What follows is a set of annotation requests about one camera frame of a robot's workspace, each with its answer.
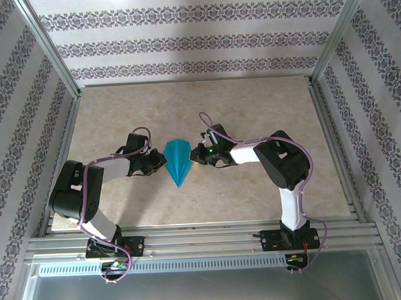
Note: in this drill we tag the blue paper sheet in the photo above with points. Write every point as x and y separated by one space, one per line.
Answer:
178 160

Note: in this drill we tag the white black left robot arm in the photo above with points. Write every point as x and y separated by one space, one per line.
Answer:
113 167

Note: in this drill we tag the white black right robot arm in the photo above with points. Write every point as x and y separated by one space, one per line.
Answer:
291 209

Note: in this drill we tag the grey metal sheet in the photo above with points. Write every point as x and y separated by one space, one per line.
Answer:
205 291

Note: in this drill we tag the small electronics board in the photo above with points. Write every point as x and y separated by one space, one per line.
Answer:
295 259
115 265

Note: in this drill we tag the thin aluminium rail at wall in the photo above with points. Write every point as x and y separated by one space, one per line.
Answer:
198 81

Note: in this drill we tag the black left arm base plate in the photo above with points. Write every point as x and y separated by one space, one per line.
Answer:
138 246

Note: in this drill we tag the aluminium side rail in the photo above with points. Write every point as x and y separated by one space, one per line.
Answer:
327 119
61 161

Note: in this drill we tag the aluminium rail under arm bases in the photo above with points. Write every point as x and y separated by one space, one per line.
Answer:
203 242

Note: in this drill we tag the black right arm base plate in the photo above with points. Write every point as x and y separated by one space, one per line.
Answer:
268 240

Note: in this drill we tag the aluminium frame post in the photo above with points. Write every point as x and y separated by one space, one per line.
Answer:
51 50
337 36

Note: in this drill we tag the aluminium lower frame bar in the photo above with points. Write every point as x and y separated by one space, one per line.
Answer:
389 278
27 291

